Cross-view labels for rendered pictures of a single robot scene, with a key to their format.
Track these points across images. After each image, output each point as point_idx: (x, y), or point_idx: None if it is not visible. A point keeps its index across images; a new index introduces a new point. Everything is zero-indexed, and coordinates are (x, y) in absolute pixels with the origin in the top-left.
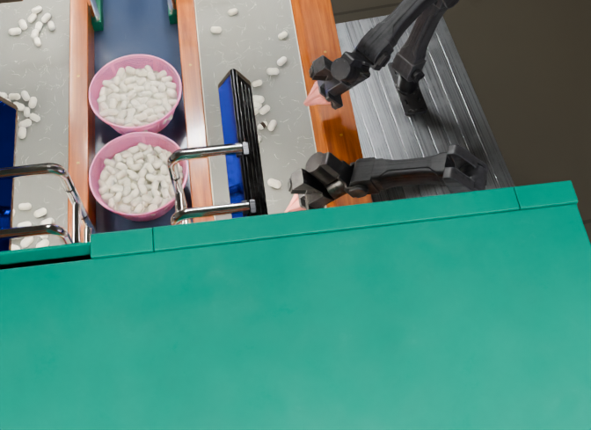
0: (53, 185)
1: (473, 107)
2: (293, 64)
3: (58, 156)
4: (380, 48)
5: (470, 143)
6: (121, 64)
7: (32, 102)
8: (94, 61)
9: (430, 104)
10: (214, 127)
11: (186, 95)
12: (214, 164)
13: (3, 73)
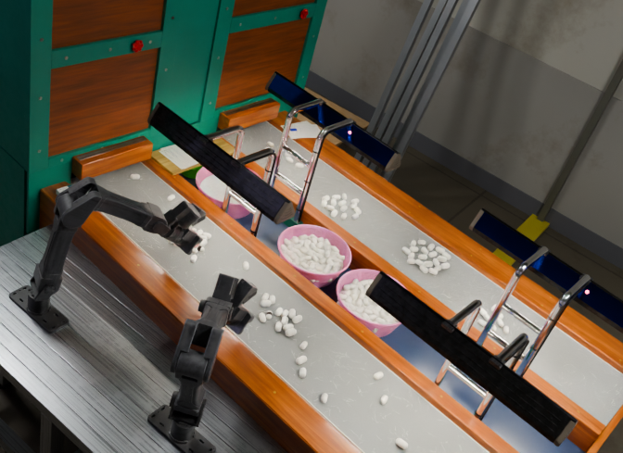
0: (354, 233)
1: (101, 446)
2: (292, 378)
3: (371, 248)
4: (209, 297)
5: (85, 407)
6: (416, 341)
7: (423, 266)
8: None
9: (147, 430)
10: (301, 303)
11: (339, 308)
12: (276, 279)
13: (464, 282)
